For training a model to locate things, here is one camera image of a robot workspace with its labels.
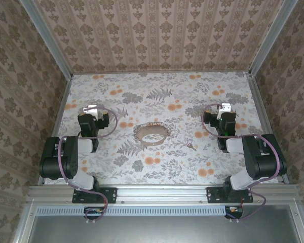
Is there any aluminium table edge rail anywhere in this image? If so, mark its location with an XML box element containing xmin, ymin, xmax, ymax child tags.
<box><xmin>27</xmin><ymin>184</ymin><xmax>301</xmax><ymax>203</ymax></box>

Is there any aluminium frame post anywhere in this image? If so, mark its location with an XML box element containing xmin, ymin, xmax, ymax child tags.
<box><xmin>248</xmin><ymin>0</ymin><xmax>299</xmax><ymax>76</ymax></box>
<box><xmin>19</xmin><ymin>0</ymin><xmax>74</xmax><ymax>78</ymax></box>

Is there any grey slotted cable duct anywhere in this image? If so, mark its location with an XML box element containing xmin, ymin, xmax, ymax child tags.
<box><xmin>36</xmin><ymin>205</ymin><xmax>227</xmax><ymax>216</ymax></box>

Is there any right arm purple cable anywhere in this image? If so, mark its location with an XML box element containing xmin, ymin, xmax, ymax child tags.
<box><xmin>201</xmin><ymin>103</ymin><xmax>282</xmax><ymax>225</ymax></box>

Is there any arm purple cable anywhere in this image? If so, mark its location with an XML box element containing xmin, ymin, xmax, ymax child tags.
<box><xmin>57</xmin><ymin>106</ymin><xmax>119</xmax><ymax>225</ymax></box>
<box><xmin>201</xmin><ymin>103</ymin><xmax>282</xmax><ymax>225</ymax></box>

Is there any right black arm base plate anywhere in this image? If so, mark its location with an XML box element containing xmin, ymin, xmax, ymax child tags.
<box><xmin>206</xmin><ymin>186</ymin><xmax>254</xmax><ymax>204</ymax></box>

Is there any black connector box with wires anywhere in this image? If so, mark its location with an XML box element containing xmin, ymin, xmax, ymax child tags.
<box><xmin>224</xmin><ymin>205</ymin><xmax>244</xmax><ymax>219</ymax></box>
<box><xmin>84</xmin><ymin>206</ymin><xmax>107</xmax><ymax>220</ymax></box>

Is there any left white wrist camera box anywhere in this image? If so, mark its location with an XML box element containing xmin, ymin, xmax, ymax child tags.
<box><xmin>83</xmin><ymin>104</ymin><xmax>99</xmax><ymax>114</ymax></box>

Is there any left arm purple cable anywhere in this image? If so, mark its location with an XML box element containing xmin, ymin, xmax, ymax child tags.
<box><xmin>57</xmin><ymin>106</ymin><xmax>119</xmax><ymax>225</ymax></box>

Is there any grey metal sheet panel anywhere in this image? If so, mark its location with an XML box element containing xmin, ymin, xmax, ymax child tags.
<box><xmin>12</xmin><ymin>202</ymin><xmax>304</xmax><ymax>243</ymax></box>

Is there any aluminium table side rail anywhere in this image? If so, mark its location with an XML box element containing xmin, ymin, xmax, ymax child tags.
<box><xmin>245</xmin><ymin>72</ymin><xmax>289</xmax><ymax>184</ymax></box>
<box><xmin>37</xmin><ymin>75</ymin><xmax>73</xmax><ymax>185</ymax></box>

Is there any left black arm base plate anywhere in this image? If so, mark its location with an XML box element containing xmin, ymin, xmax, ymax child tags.
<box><xmin>72</xmin><ymin>186</ymin><xmax>117</xmax><ymax>205</ymax></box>

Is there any large patterned keyring hoop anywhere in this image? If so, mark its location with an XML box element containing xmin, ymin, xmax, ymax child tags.
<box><xmin>133</xmin><ymin>121</ymin><xmax>170</xmax><ymax>147</ymax></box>

